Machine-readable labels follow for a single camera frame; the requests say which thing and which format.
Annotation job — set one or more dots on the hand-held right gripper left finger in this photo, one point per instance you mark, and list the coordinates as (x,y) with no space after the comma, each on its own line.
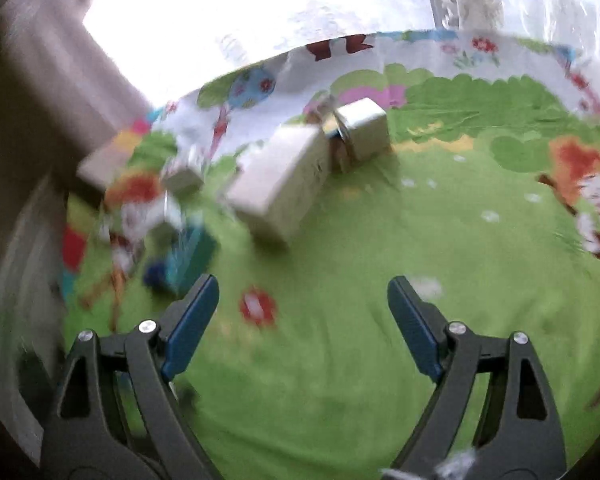
(190,330)

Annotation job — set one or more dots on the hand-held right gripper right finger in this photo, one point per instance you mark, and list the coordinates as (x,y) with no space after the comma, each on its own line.
(415,330)

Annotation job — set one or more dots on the beige box with orange print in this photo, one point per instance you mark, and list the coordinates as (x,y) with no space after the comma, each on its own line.
(102,165)

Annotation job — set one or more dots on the dark blue glossy box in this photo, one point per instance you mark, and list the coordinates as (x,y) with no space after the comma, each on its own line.
(156,275)

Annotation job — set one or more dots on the teal wrapped box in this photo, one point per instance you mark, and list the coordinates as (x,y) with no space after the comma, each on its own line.
(192,255)

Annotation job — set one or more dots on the cartoon printed green bedsheet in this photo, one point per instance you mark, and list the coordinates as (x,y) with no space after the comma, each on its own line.
(360,260)

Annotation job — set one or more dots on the small white cardboard box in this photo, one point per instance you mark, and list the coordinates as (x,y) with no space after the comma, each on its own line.
(181,175)

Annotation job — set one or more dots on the large beige cardboard box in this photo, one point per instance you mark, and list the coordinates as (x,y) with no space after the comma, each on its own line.
(280,185)

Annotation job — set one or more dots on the large white text-covered box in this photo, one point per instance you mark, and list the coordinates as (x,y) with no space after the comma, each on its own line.
(365,127)

